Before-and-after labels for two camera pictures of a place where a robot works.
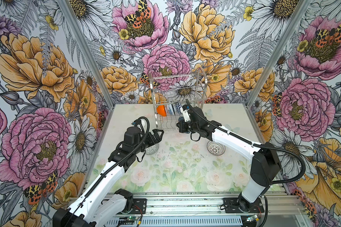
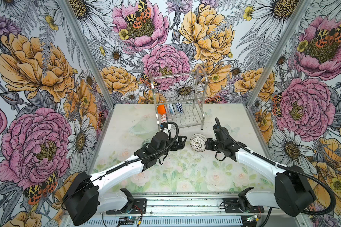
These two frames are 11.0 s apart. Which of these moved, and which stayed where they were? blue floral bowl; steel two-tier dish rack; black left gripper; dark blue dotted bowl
Moved: black left gripper
Stayed: blue floral bowl; steel two-tier dish rack; dark blue dotted bowl
